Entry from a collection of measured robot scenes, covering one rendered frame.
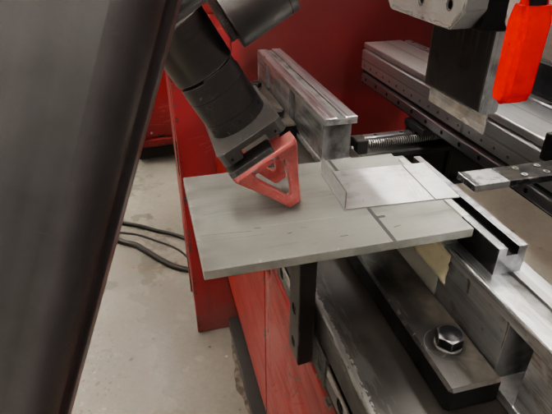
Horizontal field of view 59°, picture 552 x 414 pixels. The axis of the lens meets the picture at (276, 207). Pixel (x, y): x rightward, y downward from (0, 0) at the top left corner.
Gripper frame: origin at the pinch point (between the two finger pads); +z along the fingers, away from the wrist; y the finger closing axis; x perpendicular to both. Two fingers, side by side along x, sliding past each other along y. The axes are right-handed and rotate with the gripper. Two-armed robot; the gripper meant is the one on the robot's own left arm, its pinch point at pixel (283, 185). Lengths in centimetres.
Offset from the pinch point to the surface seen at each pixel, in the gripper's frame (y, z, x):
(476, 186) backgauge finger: -3.4, 11.8, -17.6
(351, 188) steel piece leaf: 0.0, 5.2, -6.0
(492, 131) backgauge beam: 20.1, 25.6, -32.4
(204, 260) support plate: -8.7, -3.4, 9.2
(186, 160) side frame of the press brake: 84, 27, 21
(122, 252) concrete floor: 141, 69, 79
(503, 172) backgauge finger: -1.2, 14.2, -21.9
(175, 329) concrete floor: 89, 79, 64
